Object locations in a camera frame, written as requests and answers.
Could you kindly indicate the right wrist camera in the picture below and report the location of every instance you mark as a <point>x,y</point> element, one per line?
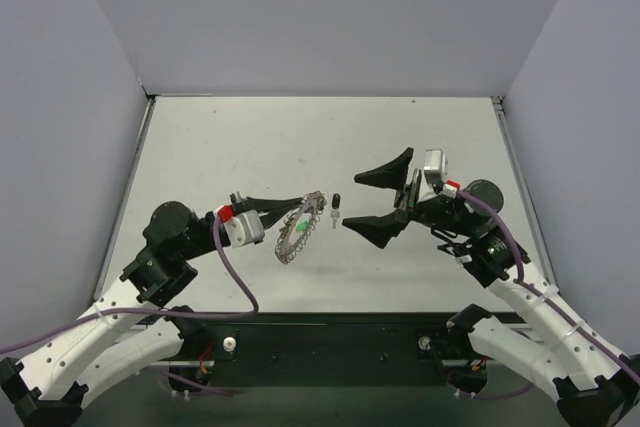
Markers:
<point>433,177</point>

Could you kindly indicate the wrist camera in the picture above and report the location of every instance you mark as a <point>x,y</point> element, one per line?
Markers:
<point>433,177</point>
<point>238,230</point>

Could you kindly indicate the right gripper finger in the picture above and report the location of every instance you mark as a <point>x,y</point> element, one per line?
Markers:
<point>378,230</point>
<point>391,175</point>

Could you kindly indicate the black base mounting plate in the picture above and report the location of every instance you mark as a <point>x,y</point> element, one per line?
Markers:
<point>326,350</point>

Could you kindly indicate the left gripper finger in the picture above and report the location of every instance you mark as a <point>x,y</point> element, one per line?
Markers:
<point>272,205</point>
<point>280,219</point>

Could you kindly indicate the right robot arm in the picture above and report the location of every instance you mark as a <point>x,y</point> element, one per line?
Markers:
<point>591,381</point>

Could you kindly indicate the key with green tag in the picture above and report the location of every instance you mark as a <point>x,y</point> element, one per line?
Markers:
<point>301,226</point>

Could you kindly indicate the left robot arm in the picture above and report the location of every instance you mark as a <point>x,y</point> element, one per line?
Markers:
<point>132,325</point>

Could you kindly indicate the metal keyring disc with rings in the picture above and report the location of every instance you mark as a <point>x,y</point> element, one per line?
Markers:
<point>290,242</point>

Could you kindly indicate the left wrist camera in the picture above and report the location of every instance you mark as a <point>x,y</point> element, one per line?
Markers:
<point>238,230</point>

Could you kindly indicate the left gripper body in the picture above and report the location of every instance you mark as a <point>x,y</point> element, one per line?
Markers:
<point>240,204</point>

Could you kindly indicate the key with black tag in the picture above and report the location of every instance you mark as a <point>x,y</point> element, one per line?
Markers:
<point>335,209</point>

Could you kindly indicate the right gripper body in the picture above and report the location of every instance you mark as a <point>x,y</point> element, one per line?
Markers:
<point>409,197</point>

